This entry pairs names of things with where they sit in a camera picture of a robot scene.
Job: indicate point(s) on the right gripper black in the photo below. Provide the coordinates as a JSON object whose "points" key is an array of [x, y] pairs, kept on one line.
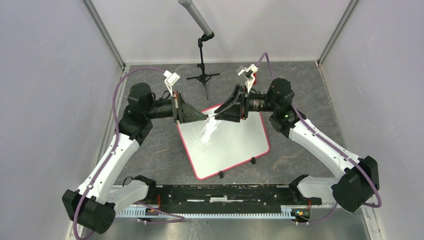
{"points": [[231, 109]]}

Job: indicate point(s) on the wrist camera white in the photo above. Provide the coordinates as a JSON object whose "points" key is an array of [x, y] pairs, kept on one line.
{"points": [[170, 79], [248, 74]]}

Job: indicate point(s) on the black tripod stand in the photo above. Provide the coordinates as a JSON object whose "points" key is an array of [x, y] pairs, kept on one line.
{"points": [[203, 77]]}

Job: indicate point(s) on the blue red eraser block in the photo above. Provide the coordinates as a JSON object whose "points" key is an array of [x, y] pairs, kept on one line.
{"points": [[255, 80]]}

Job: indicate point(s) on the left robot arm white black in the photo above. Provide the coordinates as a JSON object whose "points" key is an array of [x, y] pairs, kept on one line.
{"points": [[94, 205]]}

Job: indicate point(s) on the white slotted cable duct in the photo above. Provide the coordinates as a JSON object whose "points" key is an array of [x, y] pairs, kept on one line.
{"points": [[283, 213]]}

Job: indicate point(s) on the whiteboard with pink frame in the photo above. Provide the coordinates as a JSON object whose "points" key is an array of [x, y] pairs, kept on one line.
{"points": [[215, 146]]}

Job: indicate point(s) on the grey microphone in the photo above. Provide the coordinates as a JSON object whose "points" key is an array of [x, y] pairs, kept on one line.
{"points": [[191, 8]]}

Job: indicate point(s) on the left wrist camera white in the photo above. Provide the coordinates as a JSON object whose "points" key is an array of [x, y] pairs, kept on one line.
{"points": [[170, 79]]}

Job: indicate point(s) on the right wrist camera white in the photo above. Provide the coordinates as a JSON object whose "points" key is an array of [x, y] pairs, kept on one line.
{"points": [[248, 74]]}

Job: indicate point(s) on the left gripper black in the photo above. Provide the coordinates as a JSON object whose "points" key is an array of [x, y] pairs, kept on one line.
{"points": [[186, 113]]}

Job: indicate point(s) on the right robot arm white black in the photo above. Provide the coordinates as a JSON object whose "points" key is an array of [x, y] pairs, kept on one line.
{"points": [[355, 180]]}

